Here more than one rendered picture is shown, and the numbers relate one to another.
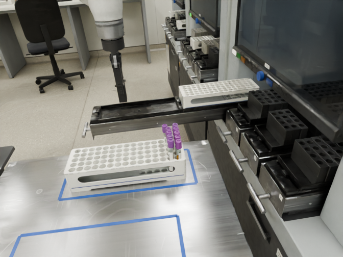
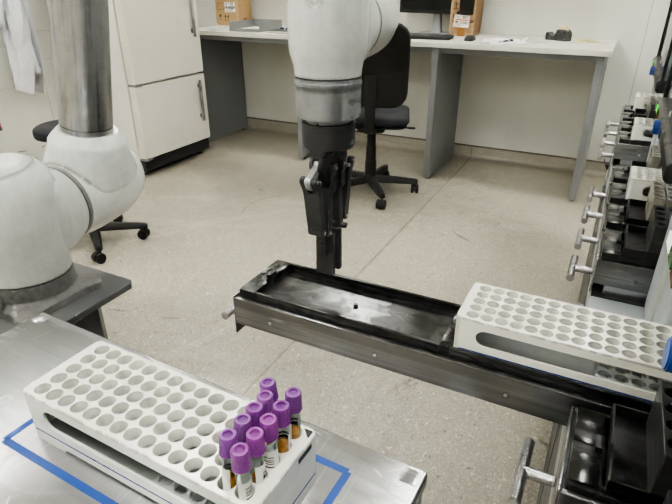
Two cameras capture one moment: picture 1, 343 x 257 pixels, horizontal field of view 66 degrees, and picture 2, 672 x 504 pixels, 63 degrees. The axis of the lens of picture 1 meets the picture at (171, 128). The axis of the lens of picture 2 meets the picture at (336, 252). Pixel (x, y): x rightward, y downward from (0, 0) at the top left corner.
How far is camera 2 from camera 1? 0.38 m
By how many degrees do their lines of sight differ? 29
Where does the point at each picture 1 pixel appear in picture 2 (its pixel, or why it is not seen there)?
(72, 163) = (62, 374)
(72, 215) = not seen: outside the picture
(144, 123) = (345, 341)
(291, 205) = not seen: outside the picture
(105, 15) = (308, 64)
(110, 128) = (271, 321)
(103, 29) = (301, 96)
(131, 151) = (178, 408)
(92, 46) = (465, 135)
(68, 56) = (413, 144)
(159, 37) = not seen: hidden behind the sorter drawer
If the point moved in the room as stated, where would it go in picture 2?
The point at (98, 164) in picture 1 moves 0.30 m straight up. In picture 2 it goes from (91, 404) to (9, 94)
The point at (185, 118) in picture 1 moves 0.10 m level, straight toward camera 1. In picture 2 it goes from (447, 374) to (410, 417)
